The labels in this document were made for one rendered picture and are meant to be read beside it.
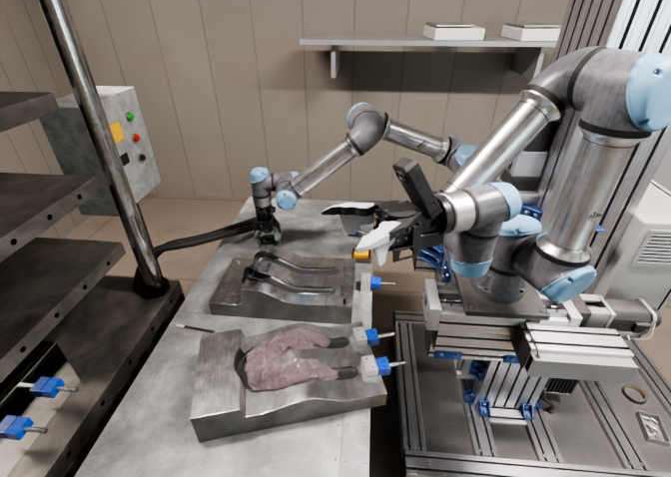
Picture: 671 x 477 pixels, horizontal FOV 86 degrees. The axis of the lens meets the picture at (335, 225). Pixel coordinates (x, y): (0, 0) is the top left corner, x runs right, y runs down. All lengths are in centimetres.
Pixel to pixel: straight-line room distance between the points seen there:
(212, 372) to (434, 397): 111
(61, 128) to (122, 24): 235
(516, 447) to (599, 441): 35
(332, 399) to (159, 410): 48
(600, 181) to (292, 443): 92
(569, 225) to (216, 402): 92
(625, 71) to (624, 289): 82
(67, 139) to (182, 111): 227
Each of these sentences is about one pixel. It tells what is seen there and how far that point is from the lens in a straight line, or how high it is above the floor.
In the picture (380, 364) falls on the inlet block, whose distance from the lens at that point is 112.
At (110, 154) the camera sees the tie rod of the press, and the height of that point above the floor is 136.
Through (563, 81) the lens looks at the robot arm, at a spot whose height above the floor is 163.
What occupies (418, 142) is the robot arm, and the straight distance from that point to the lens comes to 149.
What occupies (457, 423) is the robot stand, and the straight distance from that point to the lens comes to 185.
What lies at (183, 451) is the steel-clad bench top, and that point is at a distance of 114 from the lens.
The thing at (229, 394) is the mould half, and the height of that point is 91.
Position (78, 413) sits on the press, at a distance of 134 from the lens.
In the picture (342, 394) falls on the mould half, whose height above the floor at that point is 86.
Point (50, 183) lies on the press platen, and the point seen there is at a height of 129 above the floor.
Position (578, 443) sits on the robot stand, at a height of 21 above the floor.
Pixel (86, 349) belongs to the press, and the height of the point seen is 78.
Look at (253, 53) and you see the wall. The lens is 335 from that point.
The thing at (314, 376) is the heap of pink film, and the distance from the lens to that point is 105.
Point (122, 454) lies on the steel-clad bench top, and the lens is 119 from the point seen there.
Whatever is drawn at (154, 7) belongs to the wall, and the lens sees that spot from 361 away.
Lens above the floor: 177
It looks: 33 degrees down
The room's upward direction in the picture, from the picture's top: straight up
